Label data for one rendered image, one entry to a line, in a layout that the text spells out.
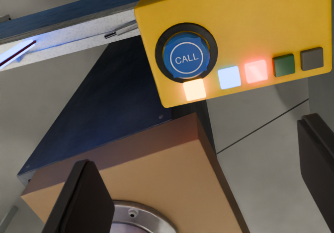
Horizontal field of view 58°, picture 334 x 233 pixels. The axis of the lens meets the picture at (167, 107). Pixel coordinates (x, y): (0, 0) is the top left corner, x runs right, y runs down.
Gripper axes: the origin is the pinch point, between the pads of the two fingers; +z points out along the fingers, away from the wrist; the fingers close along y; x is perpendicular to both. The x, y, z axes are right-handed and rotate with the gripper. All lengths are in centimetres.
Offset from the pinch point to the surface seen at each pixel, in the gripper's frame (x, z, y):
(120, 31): -0.7, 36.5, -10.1
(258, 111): -73, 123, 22
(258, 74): -3.4, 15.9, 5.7
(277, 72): -3.6, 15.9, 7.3
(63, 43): -0.7, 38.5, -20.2
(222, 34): 0.8, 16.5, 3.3
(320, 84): -55, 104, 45
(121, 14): 1.4, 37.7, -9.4
